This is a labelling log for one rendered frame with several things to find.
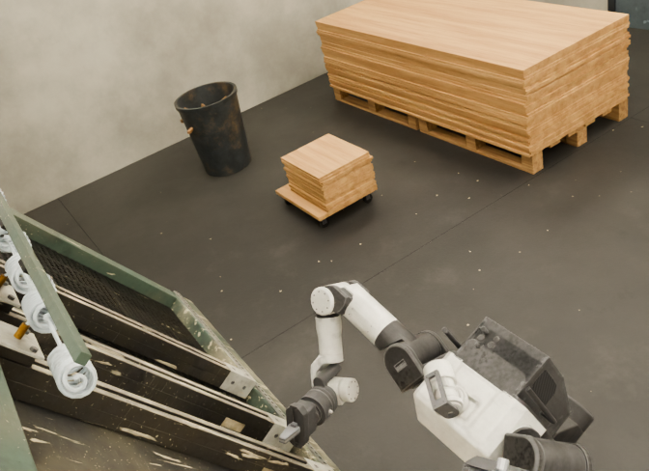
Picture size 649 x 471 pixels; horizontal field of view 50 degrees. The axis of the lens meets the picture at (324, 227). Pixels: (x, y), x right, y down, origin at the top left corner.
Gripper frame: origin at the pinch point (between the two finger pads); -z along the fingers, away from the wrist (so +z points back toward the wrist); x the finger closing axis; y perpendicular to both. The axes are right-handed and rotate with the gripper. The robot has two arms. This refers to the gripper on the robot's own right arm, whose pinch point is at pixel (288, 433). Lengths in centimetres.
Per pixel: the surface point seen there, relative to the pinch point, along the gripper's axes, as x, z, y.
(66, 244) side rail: 16, 35, -122
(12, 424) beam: 48, -69, -1
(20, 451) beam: 48, -73, 5
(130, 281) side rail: -6, 56, -114
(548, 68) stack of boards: 42, 345, -28
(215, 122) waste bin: -6, 303, -273
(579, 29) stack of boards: 63, 388, -20
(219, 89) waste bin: 12, 339, -296
